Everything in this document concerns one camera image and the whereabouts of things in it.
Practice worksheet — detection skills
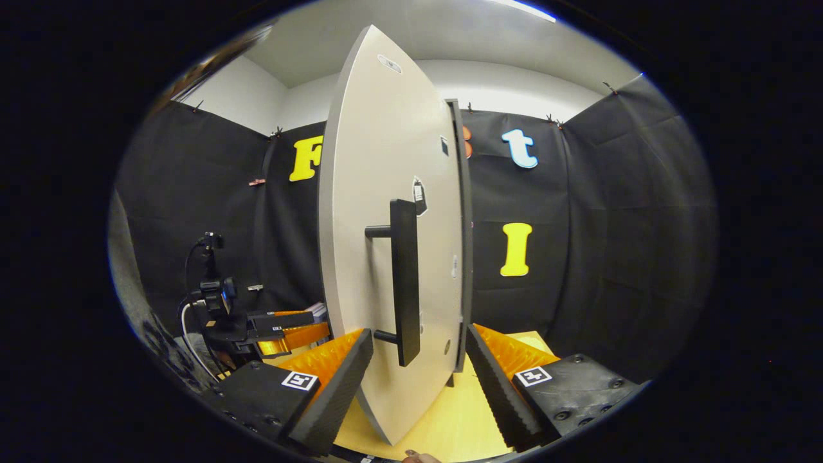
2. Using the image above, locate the black backdrop cloth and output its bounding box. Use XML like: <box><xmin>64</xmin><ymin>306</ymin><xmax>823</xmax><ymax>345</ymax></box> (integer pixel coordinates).
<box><xmin>116</xmin><ymin>74</ymin><xmax>718</xmax><ymax>385</ymax></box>

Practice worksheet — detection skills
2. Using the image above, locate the white cable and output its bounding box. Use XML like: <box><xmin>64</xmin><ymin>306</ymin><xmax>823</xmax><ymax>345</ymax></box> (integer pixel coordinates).
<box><xmin>179</xmin><ymin>301</ymin><xmax>221</xmax><ymax>381</ymax></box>

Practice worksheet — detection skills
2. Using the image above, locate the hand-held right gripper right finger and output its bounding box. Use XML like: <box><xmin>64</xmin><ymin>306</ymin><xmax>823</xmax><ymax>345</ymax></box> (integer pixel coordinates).
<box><xmin>464</xmin><ymin>323</ymin><xmax>646</xmax><ymax>452</ymax></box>

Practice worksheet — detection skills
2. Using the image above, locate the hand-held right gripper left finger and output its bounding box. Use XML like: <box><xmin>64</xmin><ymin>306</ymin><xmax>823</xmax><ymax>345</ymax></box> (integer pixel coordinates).
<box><xmin>214</xmin><ymin>328</ymin><xmax>374</xmax><ymax>456</ymax></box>

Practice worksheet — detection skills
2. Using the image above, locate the dark grey cabinet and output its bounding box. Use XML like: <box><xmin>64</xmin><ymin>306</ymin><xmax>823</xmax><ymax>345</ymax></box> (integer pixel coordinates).
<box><xmin>446</xmin><ymin>98</ymin><xmax>476</xmax><ymax>388</ymax></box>

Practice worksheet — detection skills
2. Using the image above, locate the long ceiling light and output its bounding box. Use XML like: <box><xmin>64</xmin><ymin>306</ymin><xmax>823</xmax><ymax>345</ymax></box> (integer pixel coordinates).
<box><xmin>494</xmin><ymin>0</ymin><xmax>557</xmax><ymax>24</ymax></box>

